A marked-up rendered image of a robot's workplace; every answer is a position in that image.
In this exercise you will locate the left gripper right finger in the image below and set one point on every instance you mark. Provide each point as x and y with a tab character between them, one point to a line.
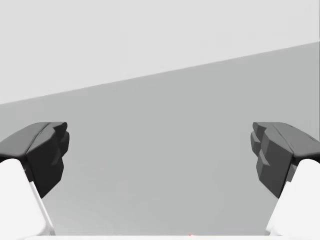
277	160

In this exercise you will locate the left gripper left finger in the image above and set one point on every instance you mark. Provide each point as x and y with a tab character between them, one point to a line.
42	160

